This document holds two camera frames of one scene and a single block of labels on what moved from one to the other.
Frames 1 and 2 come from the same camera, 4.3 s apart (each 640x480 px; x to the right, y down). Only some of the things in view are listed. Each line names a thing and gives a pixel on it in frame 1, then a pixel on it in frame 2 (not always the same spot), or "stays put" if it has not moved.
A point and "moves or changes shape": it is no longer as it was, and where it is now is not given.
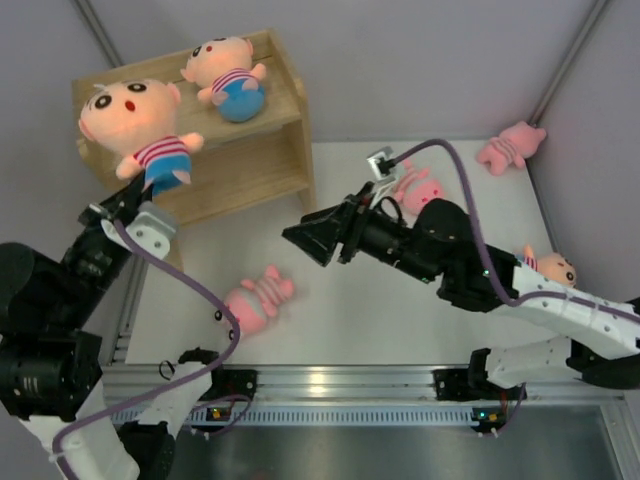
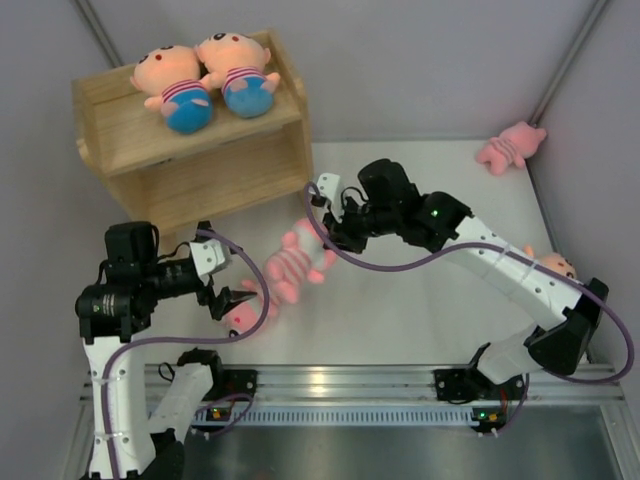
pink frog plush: (413, 189) to (303, 255)
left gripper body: (94, 215) to (205, 296)
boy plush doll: (223, 67) moves or changes shape
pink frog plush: (515, 143) stays put
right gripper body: (363, 217) stays put
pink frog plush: (254, 302) stays put
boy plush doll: (139, 118) to (170, 76)
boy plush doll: (554, 266) stays put
